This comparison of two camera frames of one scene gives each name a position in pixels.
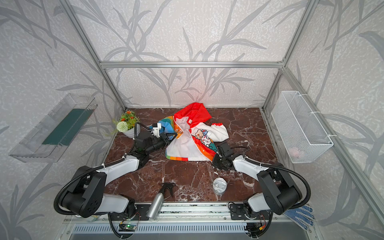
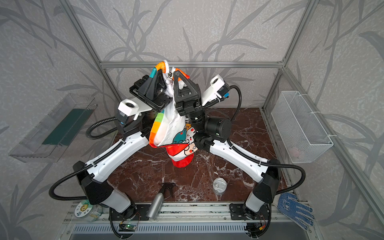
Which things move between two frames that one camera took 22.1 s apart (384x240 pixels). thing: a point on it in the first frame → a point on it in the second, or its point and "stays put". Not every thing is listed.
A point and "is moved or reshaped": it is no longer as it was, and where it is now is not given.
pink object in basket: [294, 152] stays put
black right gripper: [222, 149] → [187, 102]
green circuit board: [129, 227] stays put
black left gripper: [167, 137] → [151, 97]
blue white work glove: [301, 215] stays put
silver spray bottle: [154, 205] stays put
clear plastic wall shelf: [47, 141] stays put
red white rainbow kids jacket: [194, 139] is moved or reshaped
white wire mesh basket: [303, 137] stays put
